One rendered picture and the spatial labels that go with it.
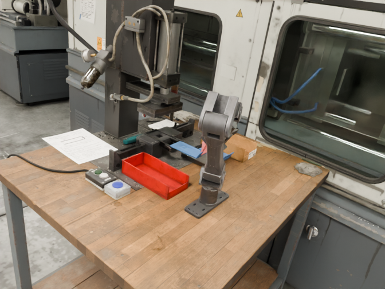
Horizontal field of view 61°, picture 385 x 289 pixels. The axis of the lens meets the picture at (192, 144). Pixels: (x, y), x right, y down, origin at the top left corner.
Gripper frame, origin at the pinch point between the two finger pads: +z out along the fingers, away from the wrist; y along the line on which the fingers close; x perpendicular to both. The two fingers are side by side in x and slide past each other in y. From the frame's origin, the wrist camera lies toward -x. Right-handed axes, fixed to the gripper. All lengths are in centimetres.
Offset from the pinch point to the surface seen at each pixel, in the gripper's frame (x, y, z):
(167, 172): 12.2, 2.4, 10.6
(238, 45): -64, 42, -18
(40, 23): -122, 276, 156
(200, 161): -6.9, -0.4, 9.0
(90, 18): -78, 163, 61
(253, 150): -33.5, -10.0, 0.7
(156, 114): 6.9, 23.7, 0.4
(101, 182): 36.3, 12.1, 16.6
